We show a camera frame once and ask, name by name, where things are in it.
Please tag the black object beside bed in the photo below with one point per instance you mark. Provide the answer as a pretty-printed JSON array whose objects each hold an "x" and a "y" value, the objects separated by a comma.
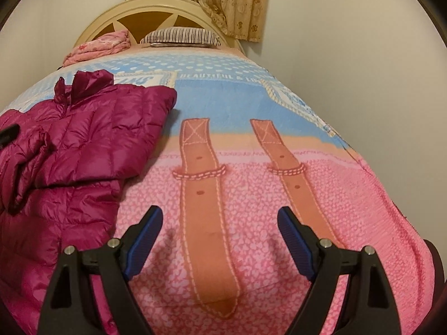
[{"x": 60, "y": 67}]

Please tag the cream wooden headboard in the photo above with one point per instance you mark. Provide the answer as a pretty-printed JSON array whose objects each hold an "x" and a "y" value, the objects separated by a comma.
[{"x": 146, "y": 15}]

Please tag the pink bed sheet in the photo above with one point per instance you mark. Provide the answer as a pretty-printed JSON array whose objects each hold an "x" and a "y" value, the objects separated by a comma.
[{"x": 232, "y": 50}]

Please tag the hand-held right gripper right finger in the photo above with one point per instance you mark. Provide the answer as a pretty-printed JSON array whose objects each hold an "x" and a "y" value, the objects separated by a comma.
[{"x": 297, "y": 240}]

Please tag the magenta down jacket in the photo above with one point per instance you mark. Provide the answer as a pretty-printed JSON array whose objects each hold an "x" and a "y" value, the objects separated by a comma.
[{"x": 70, "y": 153}]

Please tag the striped pillow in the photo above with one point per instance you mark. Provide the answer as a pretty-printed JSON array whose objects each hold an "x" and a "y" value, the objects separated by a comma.
[{"x": 181, "y": 36}]

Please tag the dark wooden bed frame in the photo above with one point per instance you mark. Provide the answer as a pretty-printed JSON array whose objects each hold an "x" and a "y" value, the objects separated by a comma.
[{"x": 438, "y": 272}]

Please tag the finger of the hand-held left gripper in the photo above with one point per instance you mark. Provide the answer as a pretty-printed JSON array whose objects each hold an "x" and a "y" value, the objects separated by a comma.
[{"x": 7, "y": 134}]

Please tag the beige floral curtain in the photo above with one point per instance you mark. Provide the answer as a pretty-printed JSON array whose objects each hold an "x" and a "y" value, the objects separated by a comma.
[{"x": 216, "y": 0}]

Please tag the folded pink floral quilt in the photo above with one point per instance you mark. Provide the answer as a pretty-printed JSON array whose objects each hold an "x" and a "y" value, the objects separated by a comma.
[{"x": 99, "y": 47}]

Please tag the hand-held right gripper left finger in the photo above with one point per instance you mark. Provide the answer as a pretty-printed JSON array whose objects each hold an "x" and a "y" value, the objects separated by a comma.
[{"x": 145, "y": 239}]

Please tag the printed pink and blue blanket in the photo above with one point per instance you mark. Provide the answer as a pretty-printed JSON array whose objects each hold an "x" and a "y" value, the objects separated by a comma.
[{"x": 244, "y": 181}]

